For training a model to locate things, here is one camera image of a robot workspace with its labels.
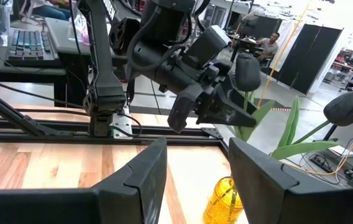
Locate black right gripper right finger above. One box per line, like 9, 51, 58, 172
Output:
227, 137, 353, 224

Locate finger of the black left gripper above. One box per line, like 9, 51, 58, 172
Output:
167, 84, 205, 134
196, 88, 258, 128

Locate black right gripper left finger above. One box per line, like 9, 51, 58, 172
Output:
0, 138, 168, 224

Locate black artificial tulip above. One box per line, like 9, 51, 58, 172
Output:
269, 91, 353, 161
231, 52, 277, 187

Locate yellow glass vase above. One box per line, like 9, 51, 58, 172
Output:
203, 175, 245, 224

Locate large hazard-striped floor mat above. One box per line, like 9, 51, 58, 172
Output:
253, 98, 292, 113

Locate black power strip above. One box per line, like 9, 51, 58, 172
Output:
308, 154, 335, 174

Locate person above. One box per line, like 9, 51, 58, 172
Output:
255, 30, 280, 62
19, 0, 71, 21

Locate black partition panels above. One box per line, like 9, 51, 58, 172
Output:
276, 24, 342, 96

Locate grey desk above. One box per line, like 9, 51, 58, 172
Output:
0, 18, 68, 108

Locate black backlit keyboard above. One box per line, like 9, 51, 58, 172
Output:
6, 28, 55, 62

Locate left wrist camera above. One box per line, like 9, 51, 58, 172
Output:
191, 24, 232, 68

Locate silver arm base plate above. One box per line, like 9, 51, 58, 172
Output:
112, 107, 134, 140

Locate black aluminium table frame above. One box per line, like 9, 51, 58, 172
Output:
0, 81, 231, 147

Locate long yellow cable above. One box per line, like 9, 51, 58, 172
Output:
256, 0, 353, 177

